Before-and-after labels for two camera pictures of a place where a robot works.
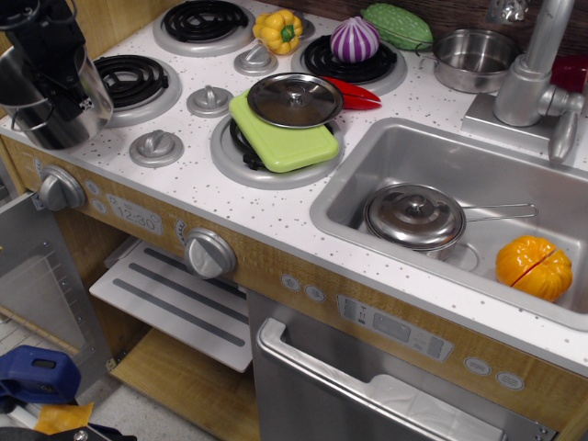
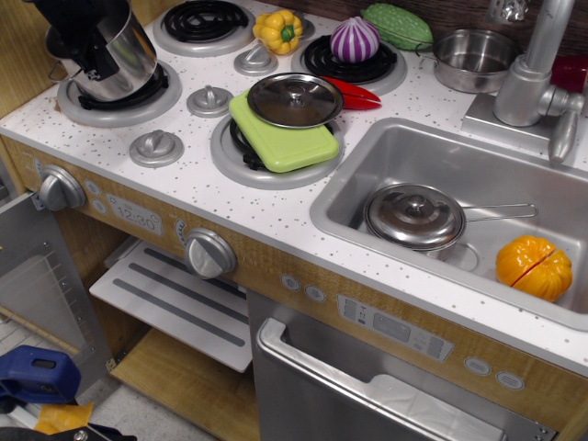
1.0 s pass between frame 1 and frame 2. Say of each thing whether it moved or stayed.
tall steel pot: moved
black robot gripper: moved
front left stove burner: stayed
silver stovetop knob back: stayed
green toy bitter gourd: stayed
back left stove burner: stayed
